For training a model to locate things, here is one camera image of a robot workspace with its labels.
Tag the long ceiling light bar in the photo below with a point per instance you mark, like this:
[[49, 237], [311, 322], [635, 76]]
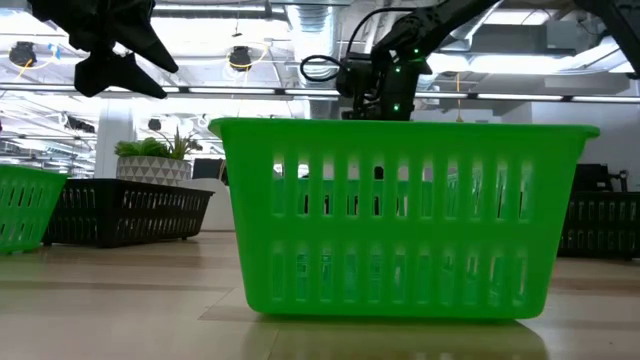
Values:
[[525, 97], [225, 90]]

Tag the green slotted plastic basket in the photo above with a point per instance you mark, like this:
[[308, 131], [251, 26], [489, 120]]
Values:
[[400, 140], [25, 210]]

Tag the succulent in triangle-patterned pot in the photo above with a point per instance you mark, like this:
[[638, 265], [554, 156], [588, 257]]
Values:
[[150, 170]]

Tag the black slotted plastic basket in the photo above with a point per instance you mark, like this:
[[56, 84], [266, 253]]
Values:
[[125, 220], [600, 225]]

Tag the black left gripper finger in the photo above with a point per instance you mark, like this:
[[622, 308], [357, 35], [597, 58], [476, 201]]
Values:
[[147, 45], [110, 72]]

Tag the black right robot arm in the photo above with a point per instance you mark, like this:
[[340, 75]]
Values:
[[440, 20]]

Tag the white plastic basket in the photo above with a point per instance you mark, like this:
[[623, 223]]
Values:
[[215, 210]]

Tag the silver spiral ceiling duct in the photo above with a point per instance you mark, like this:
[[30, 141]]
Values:
[[315, 30]]

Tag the black ceiling device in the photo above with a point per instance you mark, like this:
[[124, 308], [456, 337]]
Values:
[[240, 57], [22, 54]]

